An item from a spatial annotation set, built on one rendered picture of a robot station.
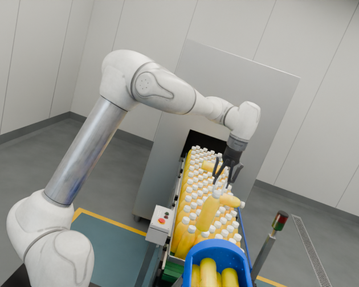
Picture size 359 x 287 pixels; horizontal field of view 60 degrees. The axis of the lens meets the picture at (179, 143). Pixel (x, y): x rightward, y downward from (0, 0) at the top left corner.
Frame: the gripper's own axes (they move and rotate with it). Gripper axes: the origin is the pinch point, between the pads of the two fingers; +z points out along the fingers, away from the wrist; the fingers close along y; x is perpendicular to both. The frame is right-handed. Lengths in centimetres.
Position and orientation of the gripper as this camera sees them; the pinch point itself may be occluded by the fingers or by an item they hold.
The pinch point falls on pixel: (219, 186)
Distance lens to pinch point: 147.8
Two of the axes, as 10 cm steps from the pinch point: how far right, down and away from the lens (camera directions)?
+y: 9.5, 3.2, 0.2
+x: 0.7, -2.9, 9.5
